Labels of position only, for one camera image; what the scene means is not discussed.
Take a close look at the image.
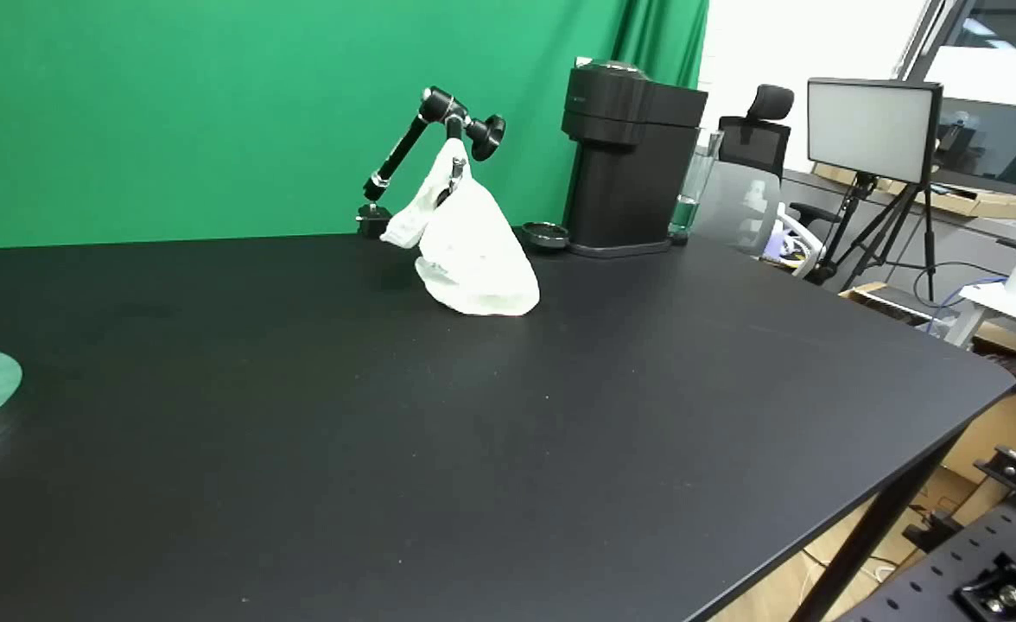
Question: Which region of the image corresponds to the black perforated metal rack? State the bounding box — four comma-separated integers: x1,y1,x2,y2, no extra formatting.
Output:
840,449,1016,622

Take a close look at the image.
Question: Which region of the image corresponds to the black coffee machine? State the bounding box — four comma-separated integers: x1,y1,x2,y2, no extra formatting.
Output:
562,61,708,254

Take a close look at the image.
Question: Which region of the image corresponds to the LED light panel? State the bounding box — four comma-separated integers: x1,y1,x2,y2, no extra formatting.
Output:
805,77,942,184

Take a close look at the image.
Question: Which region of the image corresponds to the white cloth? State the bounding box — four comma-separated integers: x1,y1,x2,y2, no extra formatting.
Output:
383,140,540,317

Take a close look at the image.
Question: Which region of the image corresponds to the black tripod stand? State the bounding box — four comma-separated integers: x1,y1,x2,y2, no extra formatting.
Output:
808,172,935,282

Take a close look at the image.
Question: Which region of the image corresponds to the black office chair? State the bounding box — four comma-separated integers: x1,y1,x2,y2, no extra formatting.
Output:
719,84,793,176

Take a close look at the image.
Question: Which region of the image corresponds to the round black drip tray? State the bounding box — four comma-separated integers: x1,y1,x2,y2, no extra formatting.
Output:
516,220,570,257

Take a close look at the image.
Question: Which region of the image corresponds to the clear water tank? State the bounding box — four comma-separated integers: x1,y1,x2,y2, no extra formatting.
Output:
666,133,779,257

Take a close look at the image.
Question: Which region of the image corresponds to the black articulated stand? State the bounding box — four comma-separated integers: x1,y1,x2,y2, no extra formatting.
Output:
354,88,509,239

